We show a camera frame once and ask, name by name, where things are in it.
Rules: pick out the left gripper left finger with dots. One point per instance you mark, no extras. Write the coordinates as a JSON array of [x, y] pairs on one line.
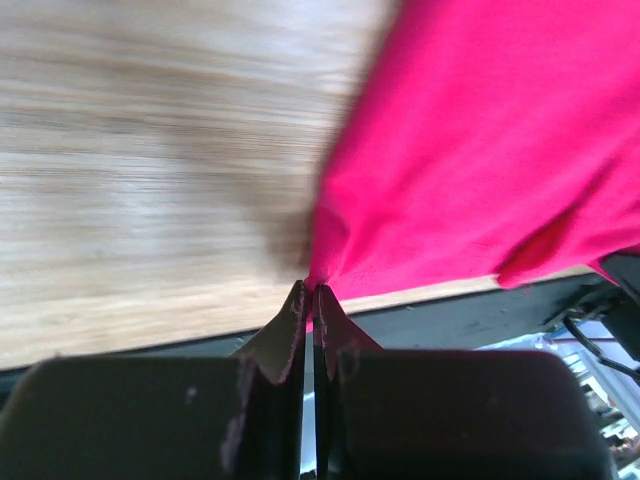
[[145, 417]]

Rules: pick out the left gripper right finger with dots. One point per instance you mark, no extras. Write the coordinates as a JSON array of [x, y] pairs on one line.
[[445, 414]]

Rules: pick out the red t shirt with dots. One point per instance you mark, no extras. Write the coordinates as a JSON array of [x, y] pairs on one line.
[[492, 138]]

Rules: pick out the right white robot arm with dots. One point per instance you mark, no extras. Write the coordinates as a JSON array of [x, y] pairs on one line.
[[614, 304]]

